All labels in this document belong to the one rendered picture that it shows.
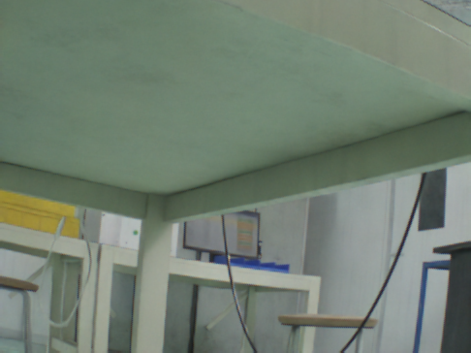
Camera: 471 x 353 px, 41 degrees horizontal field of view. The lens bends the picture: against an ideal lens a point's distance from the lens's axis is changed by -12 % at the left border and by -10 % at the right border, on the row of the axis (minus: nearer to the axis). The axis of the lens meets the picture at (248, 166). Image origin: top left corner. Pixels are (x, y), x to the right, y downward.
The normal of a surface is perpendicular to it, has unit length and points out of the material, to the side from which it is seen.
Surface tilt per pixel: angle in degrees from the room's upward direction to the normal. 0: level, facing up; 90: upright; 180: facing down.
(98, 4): 180
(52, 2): 180
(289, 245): 90
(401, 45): 90
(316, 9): 90
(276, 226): 90
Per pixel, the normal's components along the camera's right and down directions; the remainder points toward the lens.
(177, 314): 0.51, -0.15
